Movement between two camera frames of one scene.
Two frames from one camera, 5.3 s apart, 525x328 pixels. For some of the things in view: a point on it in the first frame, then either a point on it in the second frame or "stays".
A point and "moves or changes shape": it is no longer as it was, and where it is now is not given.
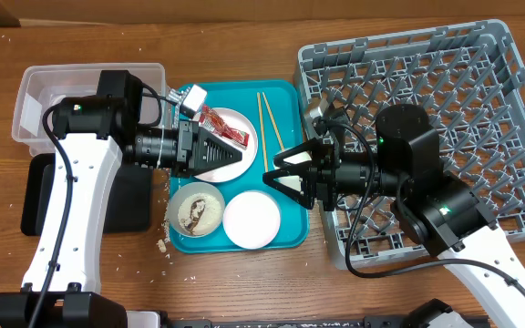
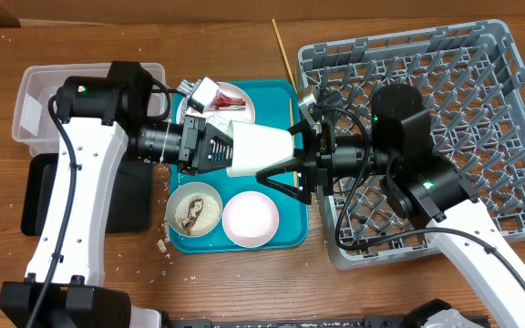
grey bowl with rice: [196, 210] stays
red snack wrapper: [212, 122] to [222, 102]
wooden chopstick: [274, 122] to [284, 55]
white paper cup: [293, 181] moves or changes shape
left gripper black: [190, 138] stays
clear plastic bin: [40, 86] stays
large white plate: [235, 170] to [245, 114]
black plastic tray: [129, 203] stays
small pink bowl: [252, 220] stays
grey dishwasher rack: [494, 132] stays
